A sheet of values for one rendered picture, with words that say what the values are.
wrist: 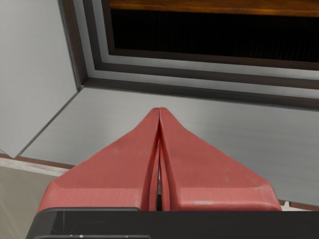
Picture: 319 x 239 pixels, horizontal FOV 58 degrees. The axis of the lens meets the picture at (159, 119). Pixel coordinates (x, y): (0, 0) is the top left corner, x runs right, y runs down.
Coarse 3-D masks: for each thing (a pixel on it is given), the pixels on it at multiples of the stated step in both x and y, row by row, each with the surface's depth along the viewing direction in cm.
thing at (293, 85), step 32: (64, 0) 19; (96, 0) 21; (96, 32) 22; (96, 64) 23; (128, 64) 23; (160, 64) 22; (192, 64) 22; (224, 64) 21; (256, 64) 21; (288, 64) 21; (192, 96) 20; (224, 96) 20; (256, 96) 20; (288, 96) 20
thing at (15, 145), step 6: (0, 138) 28; (6, 138) 28; (12, 138) 27; (18, 138) 27; (24, 138) 27; (0, 144) 28; (6, 144) 28; (12, 144) 28; (18, 144) 28; (24, 144) 27; (6, 150) 29; (12, 150) 28; (18, 150) 28; (12, 156) 29
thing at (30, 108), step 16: (0, 96) 24; (16, 96) 24; (32, 96) 24; (48, 96) 23; (64, 96) 23; (0, 112) 26; (16, 112) 25; (32, 112) 25; (48, 112) 24; (0, 128) 27; (16, 128) 26; (32, 128) 26
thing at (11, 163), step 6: (0, 162) 62; (6, 162) 61; (12, 162) 61; (18, 162) 60; (24, 162) 60; (18, 168) 62; (24, 168) 61; (30, 168) 60; (36, 168) 60; (48, 174) 60; (54, 174) 60; (60, 174) 59; (288, 204) 48; (282, 210) 50; (288, 210) 49; (294, 210) 49; (300, 210) 49; (306, 210) 48
